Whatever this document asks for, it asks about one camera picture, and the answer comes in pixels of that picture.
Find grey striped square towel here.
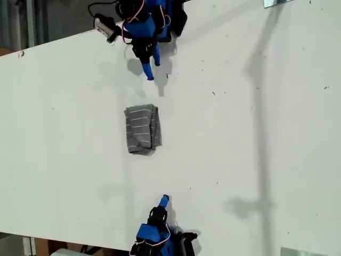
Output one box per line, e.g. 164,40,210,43
123,103,163,156

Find white object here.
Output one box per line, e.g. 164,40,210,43
50,247,83,256

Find grey metal table leg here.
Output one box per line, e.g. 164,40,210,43
22,236,37,256

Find black camera stalk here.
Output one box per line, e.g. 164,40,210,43
114,22,134,45

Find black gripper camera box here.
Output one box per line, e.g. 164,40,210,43
93,13,118,44
182,231,199,256

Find black camera cable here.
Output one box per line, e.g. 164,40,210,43
87,0,120,17

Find grey metal post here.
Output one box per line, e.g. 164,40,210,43
25,0,36,50

